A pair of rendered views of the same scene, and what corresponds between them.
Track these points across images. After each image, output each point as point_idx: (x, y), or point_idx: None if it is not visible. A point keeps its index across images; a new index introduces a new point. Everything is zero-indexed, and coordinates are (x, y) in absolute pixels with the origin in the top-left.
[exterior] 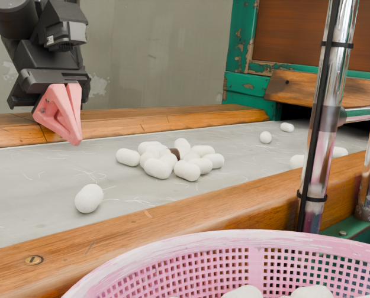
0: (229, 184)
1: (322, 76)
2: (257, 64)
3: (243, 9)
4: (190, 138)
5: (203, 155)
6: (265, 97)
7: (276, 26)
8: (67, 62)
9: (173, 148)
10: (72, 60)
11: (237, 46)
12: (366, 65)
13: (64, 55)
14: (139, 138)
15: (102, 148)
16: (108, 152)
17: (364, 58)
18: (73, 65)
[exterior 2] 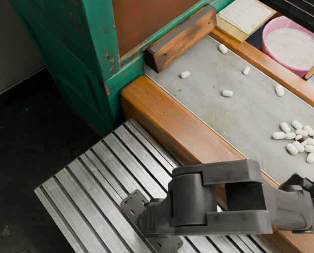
0: None
1: None
2: (127, 58)
3: (105, 36)
4: (238, 130)
5: (300, 127)
6: (159, 72)
7: (130, 26)
8: (309, 182)
9: (302, 138)
10: (305, 180)
11: (109, 62)
12: (183, 9)
13: (308, 184)
14: (252, 156)
15: (287, 172)
16: (293, 168)
17: (182, 6)
18: (306, 179)
